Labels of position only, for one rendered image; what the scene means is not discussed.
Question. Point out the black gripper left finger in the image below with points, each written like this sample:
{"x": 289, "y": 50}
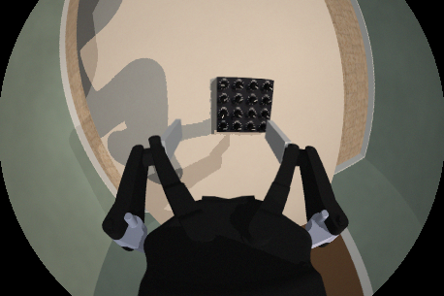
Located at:
{"x": 124, "y": 222}

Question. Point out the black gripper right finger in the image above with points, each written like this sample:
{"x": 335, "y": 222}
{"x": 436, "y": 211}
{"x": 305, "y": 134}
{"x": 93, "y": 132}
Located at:
{"x": 325, "y": 218}

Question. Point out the black square knob box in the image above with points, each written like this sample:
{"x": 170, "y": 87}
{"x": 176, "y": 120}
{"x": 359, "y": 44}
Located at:
{"x": 237, "y": 90}

